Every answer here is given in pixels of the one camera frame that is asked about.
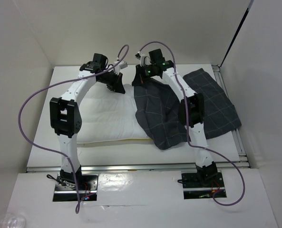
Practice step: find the white pillow with yellow edge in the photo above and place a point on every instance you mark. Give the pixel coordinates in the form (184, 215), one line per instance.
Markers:
(110, 117)

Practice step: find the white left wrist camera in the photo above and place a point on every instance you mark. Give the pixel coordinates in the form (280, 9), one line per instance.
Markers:
(119, 65)

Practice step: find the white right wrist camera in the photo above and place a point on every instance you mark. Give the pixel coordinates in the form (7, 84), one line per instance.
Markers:
(144, 60)

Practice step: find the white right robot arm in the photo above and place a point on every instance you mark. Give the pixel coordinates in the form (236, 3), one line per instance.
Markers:
(190, 112)

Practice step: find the aluminium front rail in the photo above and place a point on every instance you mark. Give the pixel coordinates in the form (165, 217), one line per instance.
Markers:
(142, 167)

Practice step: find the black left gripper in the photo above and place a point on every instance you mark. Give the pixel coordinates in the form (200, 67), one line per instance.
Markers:
(117, 85)

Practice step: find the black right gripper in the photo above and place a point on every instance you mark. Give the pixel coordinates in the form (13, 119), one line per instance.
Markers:
(139, 78)

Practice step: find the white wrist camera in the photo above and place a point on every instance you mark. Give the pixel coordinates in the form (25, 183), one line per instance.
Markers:
(119, 65)
(144, 60)

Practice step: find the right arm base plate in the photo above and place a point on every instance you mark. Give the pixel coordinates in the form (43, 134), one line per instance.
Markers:
(194, 189)

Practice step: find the aluminium rail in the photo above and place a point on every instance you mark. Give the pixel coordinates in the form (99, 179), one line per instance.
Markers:
(243, 159)
(142, 167)

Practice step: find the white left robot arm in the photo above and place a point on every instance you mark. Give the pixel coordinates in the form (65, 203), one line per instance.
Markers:
(65, 117)

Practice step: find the aluminium right side rail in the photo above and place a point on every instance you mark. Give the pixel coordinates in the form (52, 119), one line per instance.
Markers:
(243, 159)

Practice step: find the dark grey checked pillowcase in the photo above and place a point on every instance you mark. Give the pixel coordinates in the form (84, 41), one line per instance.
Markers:
(157, 110)

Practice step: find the clear plastic object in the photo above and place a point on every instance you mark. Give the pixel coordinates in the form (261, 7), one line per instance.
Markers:
(11, 220)

